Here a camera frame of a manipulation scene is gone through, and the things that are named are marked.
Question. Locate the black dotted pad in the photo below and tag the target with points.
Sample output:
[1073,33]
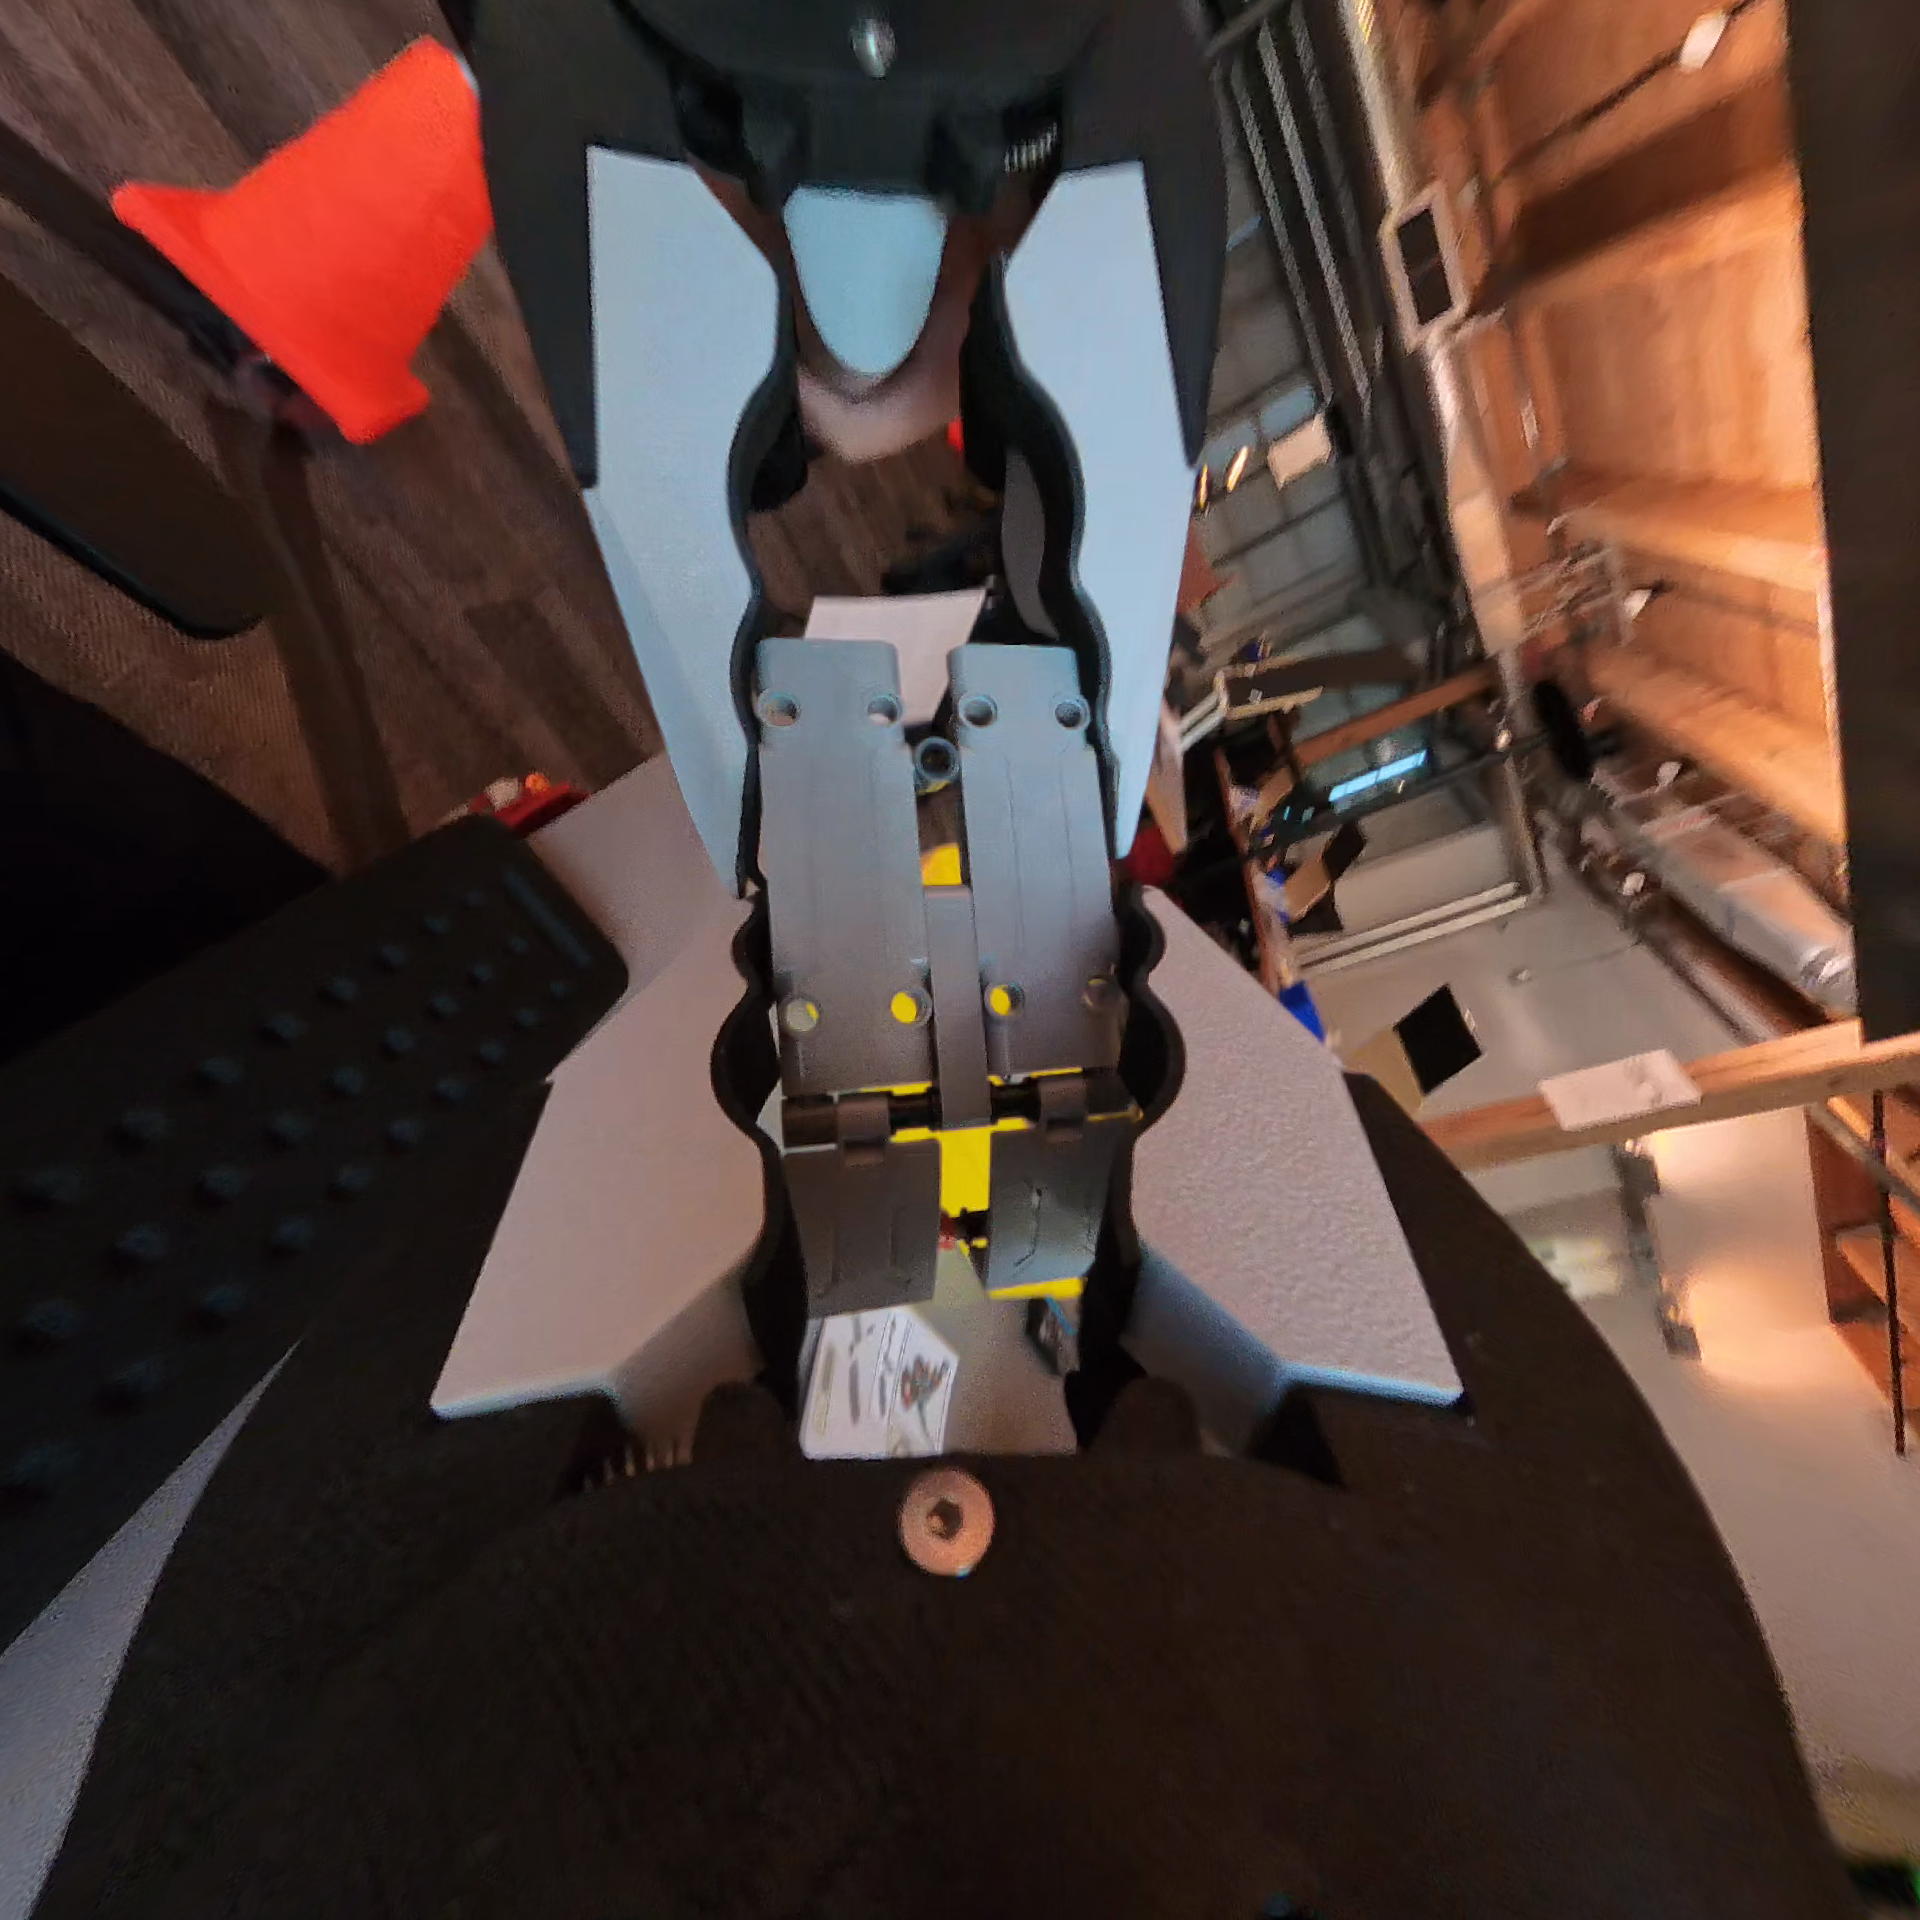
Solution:
[270,1142]

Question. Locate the grey building brick assembly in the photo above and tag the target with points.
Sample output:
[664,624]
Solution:
[839,839]

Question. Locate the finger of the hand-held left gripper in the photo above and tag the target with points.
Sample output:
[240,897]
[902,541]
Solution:
[668,375]
[1118,375]

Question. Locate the yellow plastic bin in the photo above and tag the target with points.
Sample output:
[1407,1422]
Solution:
[968,1172]

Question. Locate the white paper label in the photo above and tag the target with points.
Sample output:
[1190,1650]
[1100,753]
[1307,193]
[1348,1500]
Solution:
[1622,1088]

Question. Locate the wooden post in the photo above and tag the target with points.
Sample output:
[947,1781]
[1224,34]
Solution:
[1799,1088]

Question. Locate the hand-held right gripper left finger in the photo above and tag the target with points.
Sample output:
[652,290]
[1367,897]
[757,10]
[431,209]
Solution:
[615,1201]

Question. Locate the orange traffic cone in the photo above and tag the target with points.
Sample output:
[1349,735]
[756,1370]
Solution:
[329,240]

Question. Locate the white instruction booklet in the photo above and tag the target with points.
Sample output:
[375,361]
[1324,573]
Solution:
[879,1388]

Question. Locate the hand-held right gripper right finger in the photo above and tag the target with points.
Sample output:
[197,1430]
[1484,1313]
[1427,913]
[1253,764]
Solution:
[1277,1201]

